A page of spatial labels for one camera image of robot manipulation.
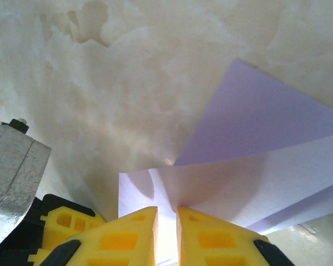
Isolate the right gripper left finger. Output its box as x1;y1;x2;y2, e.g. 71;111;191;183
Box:
41;205;159;266

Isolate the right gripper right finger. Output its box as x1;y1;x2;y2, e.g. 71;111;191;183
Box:
176;206;284;266

